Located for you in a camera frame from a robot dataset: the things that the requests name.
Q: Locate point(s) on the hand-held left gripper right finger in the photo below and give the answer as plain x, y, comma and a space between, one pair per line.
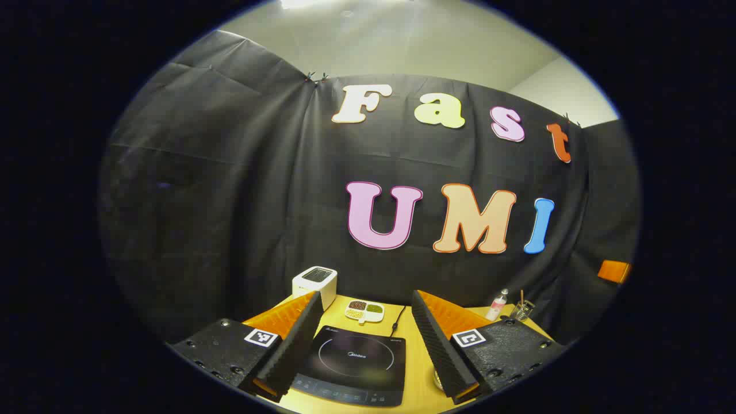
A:
443, 351

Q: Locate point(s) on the white toaster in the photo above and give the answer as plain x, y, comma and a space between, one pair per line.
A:
313, 282

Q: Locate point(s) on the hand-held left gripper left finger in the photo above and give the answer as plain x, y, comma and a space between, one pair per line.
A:
296, 351

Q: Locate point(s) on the white divided bean dish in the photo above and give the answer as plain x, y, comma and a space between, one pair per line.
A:
364, 311

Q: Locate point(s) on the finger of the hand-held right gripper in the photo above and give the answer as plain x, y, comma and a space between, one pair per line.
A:
614, 271

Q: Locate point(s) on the pink label bottle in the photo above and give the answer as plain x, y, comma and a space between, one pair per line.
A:
496, 307

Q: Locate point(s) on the clear glass jar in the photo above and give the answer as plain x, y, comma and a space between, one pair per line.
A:
522, 312

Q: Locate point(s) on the black backdrop cloth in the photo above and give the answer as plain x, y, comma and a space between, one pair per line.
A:
241, 201

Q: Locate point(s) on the black induction cooktop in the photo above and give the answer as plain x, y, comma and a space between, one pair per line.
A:
356, 362

